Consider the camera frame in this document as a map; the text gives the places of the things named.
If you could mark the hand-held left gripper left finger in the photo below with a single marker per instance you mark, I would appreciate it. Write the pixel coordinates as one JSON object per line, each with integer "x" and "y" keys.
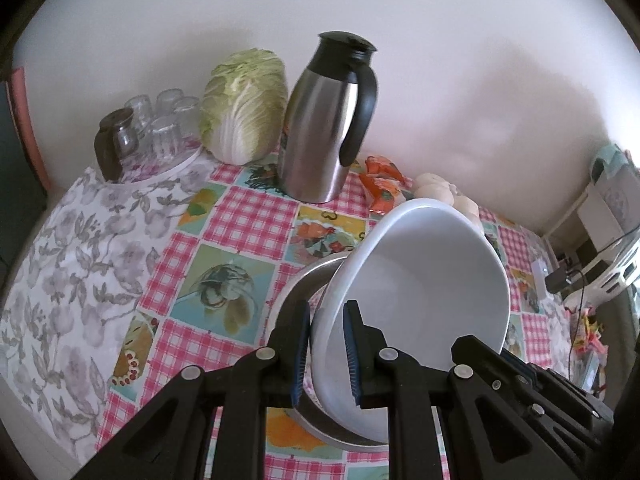
{"x": 299, "y": 355}

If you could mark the white plastic rack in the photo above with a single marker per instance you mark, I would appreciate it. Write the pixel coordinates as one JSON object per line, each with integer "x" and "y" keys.
{"x": 615, "y": 272}

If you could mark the stainless steel basin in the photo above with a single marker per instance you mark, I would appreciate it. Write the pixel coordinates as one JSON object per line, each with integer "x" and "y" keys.
{"x": 310, "y": 280}

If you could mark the black power adapter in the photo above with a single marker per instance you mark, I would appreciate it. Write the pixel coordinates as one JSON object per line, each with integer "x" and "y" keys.
{"x": 557, "y": 280}

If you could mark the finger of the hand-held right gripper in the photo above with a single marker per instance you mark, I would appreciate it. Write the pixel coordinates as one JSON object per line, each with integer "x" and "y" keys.
{"x": 487, "y": 355}

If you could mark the orange snack packet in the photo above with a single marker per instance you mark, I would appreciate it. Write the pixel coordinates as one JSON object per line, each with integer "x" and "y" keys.
{"x": 382, "y": 166}
{"x": 386, "y": 195}

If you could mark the teal patterned cloth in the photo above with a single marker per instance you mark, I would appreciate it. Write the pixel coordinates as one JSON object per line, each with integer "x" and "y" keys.
{"x": 607, "y": 157}

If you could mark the round white tray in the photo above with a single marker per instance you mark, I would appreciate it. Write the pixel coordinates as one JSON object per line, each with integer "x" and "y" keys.
{"x": 170, "y": 172}

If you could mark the dark brown cup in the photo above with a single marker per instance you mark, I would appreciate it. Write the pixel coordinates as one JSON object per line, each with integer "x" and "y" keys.
{"x": 107, "y": 150}

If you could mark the grey floral tablecloth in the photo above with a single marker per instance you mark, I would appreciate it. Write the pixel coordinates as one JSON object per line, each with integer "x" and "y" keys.
{"x": 75, "y": 260}

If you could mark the clear drinking glass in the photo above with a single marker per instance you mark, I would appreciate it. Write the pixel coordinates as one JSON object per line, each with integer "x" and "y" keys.
{"x": 165, "y": 137}
{"x": 126, "y": 140}
{"x": 139, "y": 110}
{"x": 168, "y": 101}
{"x": 187, "y": 112}

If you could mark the stainless steel thermos jug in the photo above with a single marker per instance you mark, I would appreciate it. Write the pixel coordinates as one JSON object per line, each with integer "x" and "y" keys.
{"x": 320, "y": 135}

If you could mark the white cabinet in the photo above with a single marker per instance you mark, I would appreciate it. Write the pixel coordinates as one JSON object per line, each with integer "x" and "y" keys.
{"x": 605, "y": 205}

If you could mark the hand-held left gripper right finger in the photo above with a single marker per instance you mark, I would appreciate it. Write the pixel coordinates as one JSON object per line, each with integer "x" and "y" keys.
{"x": 352, "y": 360}

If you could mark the beige round buns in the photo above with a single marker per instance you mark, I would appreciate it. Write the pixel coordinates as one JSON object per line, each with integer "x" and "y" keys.
{"x": 432, "y": 185}

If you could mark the napa cabbage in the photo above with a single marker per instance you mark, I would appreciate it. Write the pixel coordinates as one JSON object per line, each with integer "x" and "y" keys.
{"x": 240, "y": 105}

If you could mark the white power strip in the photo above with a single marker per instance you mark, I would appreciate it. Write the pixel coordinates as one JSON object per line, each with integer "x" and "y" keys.
{"x": 540, "y": 285}

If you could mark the pile of colourful packets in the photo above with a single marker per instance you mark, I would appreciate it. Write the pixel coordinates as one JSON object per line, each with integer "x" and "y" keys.
{"x": 587, "y": 345}

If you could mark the pink checked picture tablecloth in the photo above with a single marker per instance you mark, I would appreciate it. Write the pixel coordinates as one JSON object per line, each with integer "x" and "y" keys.
{"x": 245, "y": 215}

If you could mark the large white printed bowl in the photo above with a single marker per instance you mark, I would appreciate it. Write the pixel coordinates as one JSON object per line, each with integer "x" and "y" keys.
{"x": 425, "y": 280}

